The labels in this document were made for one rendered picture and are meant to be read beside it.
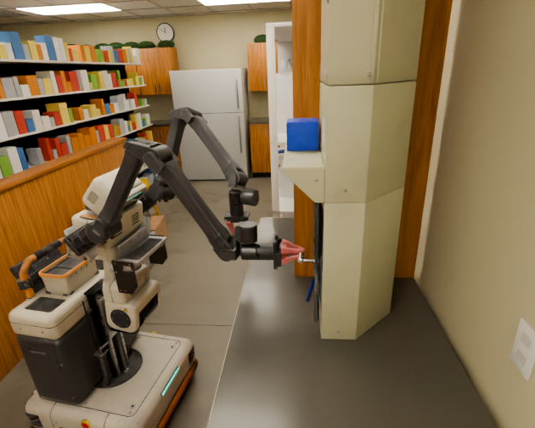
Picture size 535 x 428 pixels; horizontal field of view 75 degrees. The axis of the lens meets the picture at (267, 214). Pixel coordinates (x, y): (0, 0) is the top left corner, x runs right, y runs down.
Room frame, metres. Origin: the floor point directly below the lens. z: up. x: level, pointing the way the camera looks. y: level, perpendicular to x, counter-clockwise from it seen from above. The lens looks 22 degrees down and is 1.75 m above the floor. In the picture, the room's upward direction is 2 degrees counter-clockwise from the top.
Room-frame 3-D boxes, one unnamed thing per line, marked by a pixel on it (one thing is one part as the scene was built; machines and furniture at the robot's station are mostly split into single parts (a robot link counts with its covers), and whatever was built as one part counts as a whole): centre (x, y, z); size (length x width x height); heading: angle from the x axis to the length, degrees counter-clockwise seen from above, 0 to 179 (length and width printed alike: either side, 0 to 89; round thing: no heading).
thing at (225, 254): (1.04, 0.09, 1.24); 0.12 x 0.09 x 0.11; 74
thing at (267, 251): (1.02, 0.00, 1.20); 0.07 x 0.07 x 0.10; 84
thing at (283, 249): (1.01, -0.07, 1.20); 0.09 x 0.07 x 0.07; 84
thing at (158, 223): (3.48, 1.31, 0.14); 0.41 x 0.32 x 0.28; 0
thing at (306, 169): (1.06, -0.12, 1.46); 0.32 x 0.11 x 0.10; 174
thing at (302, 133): (1.16, -0.12, 1.56); 0.10 x 0.10 x 0.09; 84
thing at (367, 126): (1.04, -0.30, 1.33); 0.32 x 0.25 x 0.77; 174
